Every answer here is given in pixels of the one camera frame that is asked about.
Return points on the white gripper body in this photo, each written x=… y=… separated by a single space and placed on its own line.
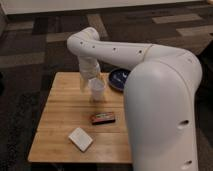
x=89 y=67

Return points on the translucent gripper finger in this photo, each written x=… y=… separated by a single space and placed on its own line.
x=100 y=78
x=83 y=84

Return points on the white ceramic cup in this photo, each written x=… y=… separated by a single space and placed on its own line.
x=97 y=88

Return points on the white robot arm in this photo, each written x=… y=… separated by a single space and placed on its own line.
x=159 y=97

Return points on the dark blue plate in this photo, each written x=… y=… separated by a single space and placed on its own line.
x=117 y=78

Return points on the dark red snack box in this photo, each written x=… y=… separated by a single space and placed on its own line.
x=103 y=118

